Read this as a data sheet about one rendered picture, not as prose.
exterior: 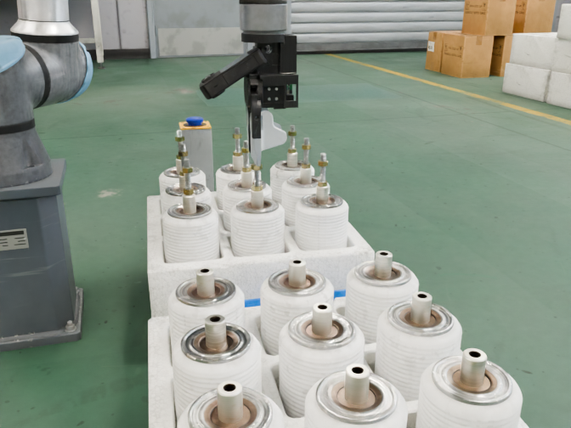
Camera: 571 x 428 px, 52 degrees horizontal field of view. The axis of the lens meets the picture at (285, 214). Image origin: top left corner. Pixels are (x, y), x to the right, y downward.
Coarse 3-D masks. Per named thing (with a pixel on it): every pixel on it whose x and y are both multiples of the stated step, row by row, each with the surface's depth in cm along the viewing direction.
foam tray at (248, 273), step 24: (216, 192) 133; (288, 240) 107; (360, 240) 107; (168, 264) 98; (192, 264) 98; (216, 264) 98; (240, 264) 99; (264, 264) 99; (288, 264) 100; (312, 264) 101; (336, 264) 103; (168, 288) 97; (240, 288) 100; (336, 288) 104
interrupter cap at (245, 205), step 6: (264, 198) 107; (240, 204) 104; (246, 204) 104; (264, 204) 105; (270, 204) 104; (276, 204) 104; (240, 210) 101; (246, 210) 101; (252, 210) 101; (258, 210) 101; (264, 210) 101; (270, 210) 101
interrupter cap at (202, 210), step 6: (180, 204) 104; (198, 204) 104; (204, 204) 104; (168, 210) 101; (174, 210) 101; (180, 210) 102; (198, 210) 102; (204, 210) 101; (210, 210) 101; (174, 216) 98; (180, 216) 98; (186, 216) 99; (192, 216) 99; (198, 216) 98; (204, 216) 99
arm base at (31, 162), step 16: (0, 128) 96; (16, 128) 98; (32, 128) 101; (0, 144) 97; (16, 144) 98; (32, 144) 101; (0, 160) 97; (16, 160) 98; (32, 160) 101; (48, 160) 104; (0, 176) 97; (16, 176) 98; (32, 176) 100
